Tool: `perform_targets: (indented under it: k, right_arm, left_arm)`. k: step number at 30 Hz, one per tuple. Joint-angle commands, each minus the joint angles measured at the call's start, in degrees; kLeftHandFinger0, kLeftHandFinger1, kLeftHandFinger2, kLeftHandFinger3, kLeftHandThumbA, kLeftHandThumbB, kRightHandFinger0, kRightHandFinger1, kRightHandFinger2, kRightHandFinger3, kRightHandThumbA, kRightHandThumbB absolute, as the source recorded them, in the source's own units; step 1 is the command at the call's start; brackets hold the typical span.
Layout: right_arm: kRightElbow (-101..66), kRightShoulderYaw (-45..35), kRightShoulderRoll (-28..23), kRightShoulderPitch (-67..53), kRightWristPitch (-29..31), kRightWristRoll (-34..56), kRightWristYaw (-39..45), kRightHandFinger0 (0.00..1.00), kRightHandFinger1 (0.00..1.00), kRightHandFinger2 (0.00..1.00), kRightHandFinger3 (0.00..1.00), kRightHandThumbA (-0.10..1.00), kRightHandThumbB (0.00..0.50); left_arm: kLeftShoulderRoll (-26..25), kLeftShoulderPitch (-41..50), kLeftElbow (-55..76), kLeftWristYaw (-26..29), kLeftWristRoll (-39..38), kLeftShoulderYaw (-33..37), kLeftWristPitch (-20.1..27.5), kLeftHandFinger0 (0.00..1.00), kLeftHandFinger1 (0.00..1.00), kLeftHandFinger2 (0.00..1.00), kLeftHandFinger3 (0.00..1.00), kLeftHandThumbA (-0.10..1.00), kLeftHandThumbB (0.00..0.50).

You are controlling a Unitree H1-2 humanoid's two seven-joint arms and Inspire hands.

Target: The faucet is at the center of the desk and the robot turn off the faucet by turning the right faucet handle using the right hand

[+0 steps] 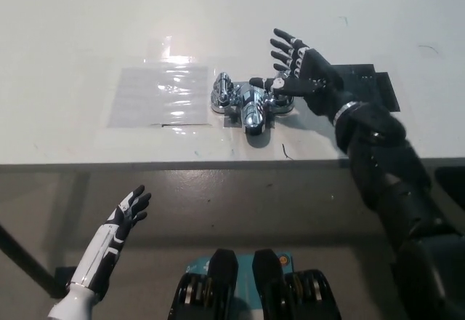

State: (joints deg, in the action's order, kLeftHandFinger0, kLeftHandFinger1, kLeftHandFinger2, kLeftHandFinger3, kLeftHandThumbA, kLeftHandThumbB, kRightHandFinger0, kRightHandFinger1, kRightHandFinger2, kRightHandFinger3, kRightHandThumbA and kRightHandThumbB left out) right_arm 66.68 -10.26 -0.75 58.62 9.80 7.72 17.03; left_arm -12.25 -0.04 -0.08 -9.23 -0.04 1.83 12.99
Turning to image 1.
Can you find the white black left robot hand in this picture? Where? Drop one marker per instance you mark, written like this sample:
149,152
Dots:
121,222

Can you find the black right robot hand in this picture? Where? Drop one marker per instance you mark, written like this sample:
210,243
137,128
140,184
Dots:
316,80

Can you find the black tape patch on desk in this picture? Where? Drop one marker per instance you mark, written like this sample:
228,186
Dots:
381,80

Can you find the chrome faucet body with spout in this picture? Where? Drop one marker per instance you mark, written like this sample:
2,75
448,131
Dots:
252,111

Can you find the clear plastic sheet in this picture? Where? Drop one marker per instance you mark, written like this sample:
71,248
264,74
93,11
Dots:
160,98

